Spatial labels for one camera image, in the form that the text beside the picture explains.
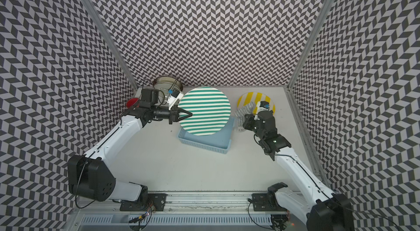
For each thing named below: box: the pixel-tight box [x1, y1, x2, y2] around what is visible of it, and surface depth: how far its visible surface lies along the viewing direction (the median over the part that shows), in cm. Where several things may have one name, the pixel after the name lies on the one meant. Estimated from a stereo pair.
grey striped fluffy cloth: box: [234, 101, 255, 131], surface depth 80 cm
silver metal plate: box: [153, 76, 184, 101], surface depth 104 cm
